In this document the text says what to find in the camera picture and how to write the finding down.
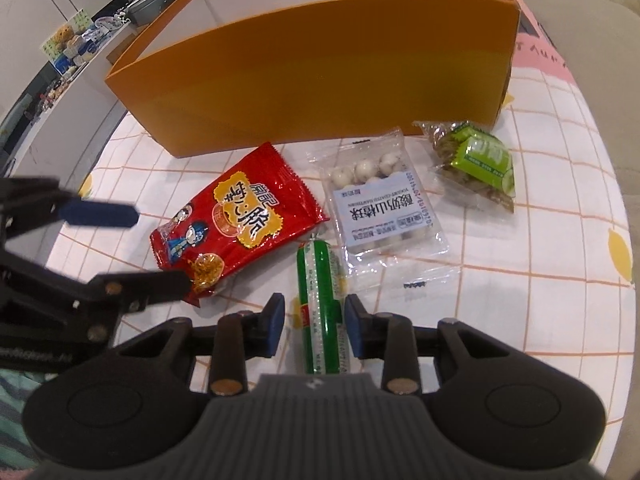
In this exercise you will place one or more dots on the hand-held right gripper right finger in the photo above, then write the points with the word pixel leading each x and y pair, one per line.
pixel 354 327

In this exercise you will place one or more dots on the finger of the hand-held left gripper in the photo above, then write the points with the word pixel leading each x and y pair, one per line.
pixel 100 212
pixel 160 285

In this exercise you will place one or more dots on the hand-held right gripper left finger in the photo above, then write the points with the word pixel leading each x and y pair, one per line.
pixel 276 322

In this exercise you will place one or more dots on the green sausage stick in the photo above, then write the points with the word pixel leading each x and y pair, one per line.
pixel 320 310

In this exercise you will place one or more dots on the red snack bag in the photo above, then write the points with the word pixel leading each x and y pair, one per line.
pixel 235 210

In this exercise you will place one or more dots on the orange cardboard box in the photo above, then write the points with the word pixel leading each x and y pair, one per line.
pixel 325 70

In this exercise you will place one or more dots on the teal striped cloth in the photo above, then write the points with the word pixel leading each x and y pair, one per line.
pixel 12 410

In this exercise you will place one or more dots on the white counter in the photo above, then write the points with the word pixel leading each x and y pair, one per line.
pixel 75 105

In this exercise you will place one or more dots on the clear packet of white balls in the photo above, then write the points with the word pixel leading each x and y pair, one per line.
pixel 385 210

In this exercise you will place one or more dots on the cluster of small toys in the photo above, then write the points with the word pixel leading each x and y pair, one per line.
pixel 50 95

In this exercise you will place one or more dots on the checked lemon print tablecloth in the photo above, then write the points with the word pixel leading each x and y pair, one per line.
pixel 525 285

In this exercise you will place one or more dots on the green nut packet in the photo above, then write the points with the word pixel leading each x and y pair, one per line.
pixel 480 160

